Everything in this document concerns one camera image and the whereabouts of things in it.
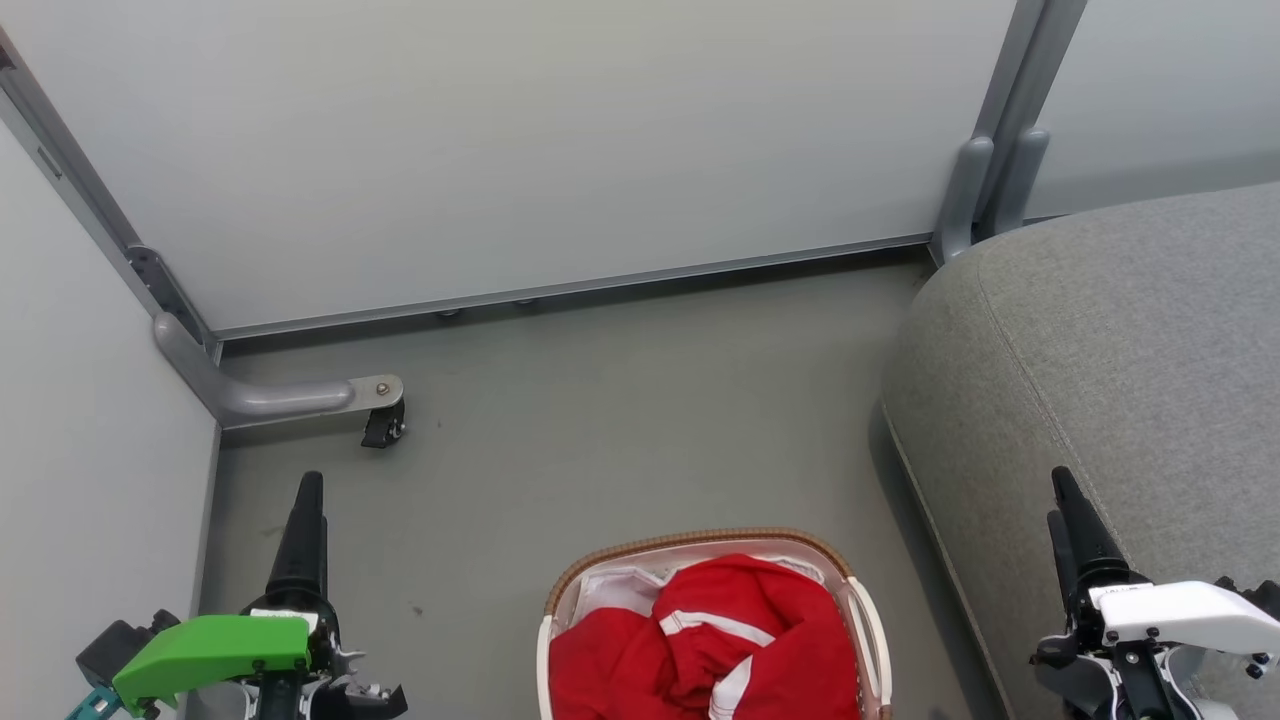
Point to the white cloth basket liner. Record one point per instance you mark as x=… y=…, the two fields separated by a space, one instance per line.
x=620 y=590

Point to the grey double partition post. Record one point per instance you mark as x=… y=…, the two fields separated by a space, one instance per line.
x=990 y=170

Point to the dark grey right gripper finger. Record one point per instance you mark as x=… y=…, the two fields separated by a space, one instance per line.
x=1090 y=545
x=1060 y=550

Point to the red garment with white stripes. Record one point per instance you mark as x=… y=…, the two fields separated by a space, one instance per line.
x=760 y=600

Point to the grey corner partition post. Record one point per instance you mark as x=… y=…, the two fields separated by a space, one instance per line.
x=90 y=190

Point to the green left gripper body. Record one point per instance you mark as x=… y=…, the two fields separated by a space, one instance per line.
x=215 y=645

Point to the black caster wheel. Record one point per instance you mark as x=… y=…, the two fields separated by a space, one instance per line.
x=383 y=428

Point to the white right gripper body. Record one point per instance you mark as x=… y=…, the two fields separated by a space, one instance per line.
x=1180 y=615

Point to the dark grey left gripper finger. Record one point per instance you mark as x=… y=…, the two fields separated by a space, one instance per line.
x=302 y=545

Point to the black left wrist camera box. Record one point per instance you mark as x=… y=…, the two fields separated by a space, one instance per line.
x=125 y=645

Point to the grey fabric sofa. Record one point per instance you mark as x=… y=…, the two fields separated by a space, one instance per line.
x=1120 y=360

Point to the grey partition foot bar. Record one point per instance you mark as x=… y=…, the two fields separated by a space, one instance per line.
x=270 y=398

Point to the white laundry basket brown rim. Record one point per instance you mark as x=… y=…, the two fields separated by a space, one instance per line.
x=870 y=630

